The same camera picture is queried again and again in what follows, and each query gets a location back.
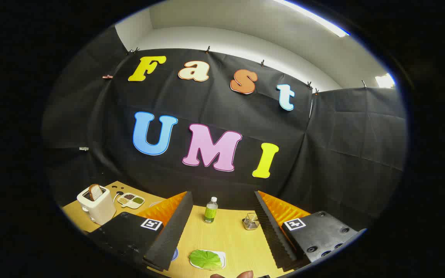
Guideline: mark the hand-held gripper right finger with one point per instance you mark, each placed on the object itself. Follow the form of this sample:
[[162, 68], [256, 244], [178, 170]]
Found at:
[[274, 235]]

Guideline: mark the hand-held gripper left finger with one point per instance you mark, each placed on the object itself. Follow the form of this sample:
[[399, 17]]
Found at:
[[168, 235]]

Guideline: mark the green lettuce leaf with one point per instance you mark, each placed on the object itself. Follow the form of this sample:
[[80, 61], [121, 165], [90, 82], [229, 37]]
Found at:
[[205, 259]]

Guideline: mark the white bread slice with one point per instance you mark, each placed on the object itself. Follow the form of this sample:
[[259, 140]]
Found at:
[[95, 192]]

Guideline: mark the blue round plate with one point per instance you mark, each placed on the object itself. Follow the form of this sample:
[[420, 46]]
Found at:
[[174, 255]]

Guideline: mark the green label water bottle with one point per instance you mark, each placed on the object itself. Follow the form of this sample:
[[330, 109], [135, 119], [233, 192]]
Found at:
[[210, 212]]

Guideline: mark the white divided seed dish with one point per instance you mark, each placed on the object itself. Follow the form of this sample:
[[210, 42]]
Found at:
[[131, 200]]

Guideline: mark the white square plate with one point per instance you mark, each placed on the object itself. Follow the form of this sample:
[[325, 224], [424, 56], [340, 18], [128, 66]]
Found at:
[[223, 258]]

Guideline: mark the white toaster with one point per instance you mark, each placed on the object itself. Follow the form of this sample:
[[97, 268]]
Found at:
[[101, 210]]

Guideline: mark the black backdrop cloth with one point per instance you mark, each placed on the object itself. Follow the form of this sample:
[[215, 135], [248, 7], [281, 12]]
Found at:
[[214, 108]]

